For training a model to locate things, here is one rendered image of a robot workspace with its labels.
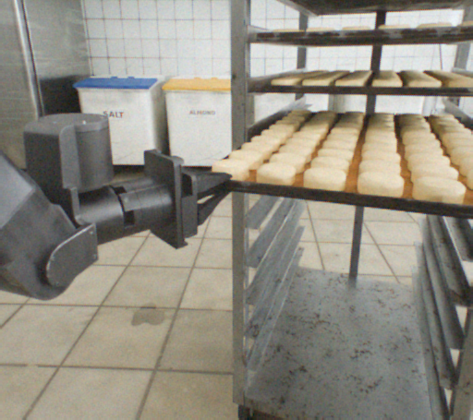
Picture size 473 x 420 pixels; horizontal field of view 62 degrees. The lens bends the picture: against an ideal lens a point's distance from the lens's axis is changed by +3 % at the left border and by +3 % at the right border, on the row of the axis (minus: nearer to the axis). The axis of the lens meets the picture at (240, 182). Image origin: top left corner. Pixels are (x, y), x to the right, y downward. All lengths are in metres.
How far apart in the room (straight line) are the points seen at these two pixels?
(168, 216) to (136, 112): 2.59
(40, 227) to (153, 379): 1.06
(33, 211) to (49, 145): 0.06
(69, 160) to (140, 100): 2.62
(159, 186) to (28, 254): 0.15
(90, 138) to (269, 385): 0.86
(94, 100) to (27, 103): 0.42
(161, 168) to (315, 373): 0.83
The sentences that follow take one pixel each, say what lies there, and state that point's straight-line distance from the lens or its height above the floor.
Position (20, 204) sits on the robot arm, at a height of 0.83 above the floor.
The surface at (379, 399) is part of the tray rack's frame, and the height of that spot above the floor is 0.15.
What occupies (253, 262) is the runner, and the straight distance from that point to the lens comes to 0.86.
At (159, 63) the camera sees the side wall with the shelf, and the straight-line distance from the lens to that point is 3.58.
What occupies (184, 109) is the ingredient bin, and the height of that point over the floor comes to 0.56.
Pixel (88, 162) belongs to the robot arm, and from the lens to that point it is 0.36.
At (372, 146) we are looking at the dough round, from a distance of 0.64.
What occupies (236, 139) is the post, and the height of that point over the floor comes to 0.77.
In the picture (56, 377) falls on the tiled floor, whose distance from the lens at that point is 1.44.
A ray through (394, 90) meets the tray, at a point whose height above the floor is 0.87.
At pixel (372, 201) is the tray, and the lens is 0.45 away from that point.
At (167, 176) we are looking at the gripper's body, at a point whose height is 0.80.
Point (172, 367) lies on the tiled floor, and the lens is 1.37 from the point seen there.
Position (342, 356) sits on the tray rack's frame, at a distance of 1.19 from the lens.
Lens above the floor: 0.93
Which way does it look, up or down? 18 degrees down
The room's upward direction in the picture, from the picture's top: straight up
